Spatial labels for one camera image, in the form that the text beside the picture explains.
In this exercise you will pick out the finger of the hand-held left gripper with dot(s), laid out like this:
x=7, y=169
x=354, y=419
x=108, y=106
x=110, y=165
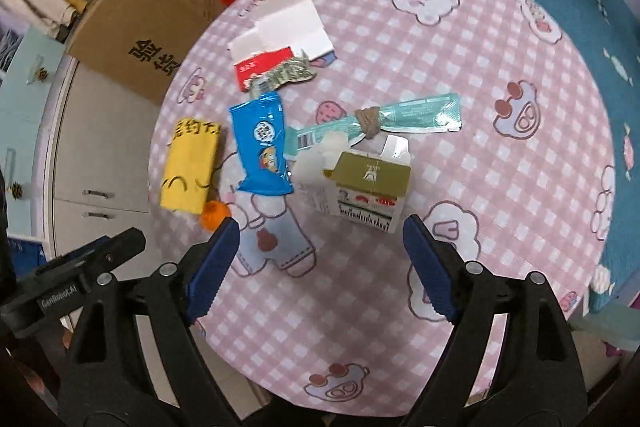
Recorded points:
x=100, y=254

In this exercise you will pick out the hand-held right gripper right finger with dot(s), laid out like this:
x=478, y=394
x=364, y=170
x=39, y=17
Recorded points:
x=430, y=267

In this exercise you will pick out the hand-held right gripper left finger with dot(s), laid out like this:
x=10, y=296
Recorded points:
x=215, y=267

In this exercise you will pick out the small orange peel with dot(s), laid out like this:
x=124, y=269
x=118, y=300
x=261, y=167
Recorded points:
x=215, y=215

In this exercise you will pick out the olive and white drink carton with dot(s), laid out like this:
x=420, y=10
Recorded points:
x=367, y=187

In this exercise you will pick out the yellow snack packet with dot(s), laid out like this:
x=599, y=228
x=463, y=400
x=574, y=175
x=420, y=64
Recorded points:
x=187, y=167

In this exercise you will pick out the blue snack packet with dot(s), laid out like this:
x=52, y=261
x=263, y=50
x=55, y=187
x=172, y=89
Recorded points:
x=262, y=142

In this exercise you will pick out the white tissue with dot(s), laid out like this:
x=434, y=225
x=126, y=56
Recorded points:
x=320, y=157

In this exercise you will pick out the long teal knotted wrapper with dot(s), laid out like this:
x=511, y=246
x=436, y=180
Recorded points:
x=420, y=112

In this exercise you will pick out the green wrapper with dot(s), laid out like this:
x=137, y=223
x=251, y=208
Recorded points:
x=287, y=74

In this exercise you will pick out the white and red paper box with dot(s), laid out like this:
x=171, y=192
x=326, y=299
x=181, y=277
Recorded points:
x=285, y=32

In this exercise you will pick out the blue shopping bag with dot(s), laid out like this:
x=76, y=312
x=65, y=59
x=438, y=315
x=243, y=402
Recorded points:
x=25, y=251

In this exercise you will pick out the round table, pink checked cloth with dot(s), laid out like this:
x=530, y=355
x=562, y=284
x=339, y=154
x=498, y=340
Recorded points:
x=450, y=207

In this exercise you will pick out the pine cone ornament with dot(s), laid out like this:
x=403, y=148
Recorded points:
x=42, y=74
x=16, y=191

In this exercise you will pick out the white low cabinet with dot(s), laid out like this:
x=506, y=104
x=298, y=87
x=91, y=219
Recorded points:
x=110, y=142

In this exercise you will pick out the white shelf unit teal drawers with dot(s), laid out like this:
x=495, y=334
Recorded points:
x=25, y=117

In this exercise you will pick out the large printed cardboard box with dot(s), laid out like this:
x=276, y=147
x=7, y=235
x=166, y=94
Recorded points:
x=145, y=22

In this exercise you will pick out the tan hanging garment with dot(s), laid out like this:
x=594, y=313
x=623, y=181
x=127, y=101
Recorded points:
x=75, y=4

